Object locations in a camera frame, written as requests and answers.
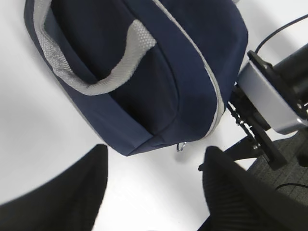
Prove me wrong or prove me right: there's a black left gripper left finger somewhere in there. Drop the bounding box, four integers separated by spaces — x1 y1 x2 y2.
0 144 108 231

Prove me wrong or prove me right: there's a navy insulated lunch bag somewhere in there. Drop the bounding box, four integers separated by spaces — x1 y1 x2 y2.
24 0 248 156

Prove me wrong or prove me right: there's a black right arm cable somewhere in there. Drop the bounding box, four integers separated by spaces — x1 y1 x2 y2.
255 14 308 53

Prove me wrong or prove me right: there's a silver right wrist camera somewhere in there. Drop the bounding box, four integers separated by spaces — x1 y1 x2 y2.
237 61 308 135

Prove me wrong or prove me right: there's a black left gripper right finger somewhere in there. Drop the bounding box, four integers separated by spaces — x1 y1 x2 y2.
199 146 308 231

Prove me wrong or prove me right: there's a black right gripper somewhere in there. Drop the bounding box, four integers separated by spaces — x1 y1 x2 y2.
226 51 288 170

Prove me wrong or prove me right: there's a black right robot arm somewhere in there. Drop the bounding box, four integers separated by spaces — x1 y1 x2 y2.
225 45 308 170

